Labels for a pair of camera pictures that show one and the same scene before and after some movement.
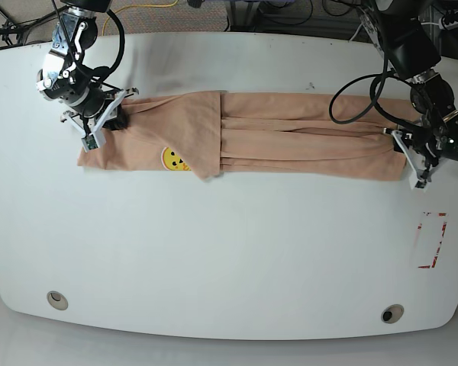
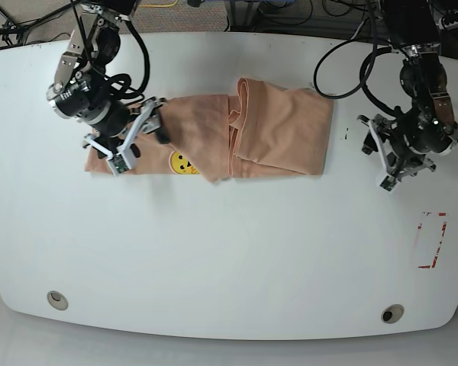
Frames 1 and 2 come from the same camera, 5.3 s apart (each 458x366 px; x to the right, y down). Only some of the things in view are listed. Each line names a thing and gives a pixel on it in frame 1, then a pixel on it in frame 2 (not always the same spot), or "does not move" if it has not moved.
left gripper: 95,105 → 122,117
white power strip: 455,24 does not move
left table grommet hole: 57,300 does not move
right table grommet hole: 392,313 does not move
